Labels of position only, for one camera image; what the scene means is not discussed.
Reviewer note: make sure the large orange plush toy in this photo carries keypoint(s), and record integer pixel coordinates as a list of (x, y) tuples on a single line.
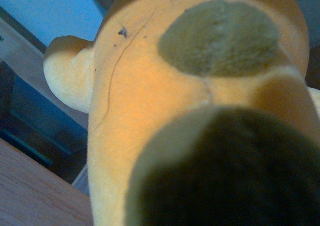
[(198, 113)]

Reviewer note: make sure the wooden shelf unit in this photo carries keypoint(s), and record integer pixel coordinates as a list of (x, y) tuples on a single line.
[(43, 143)]

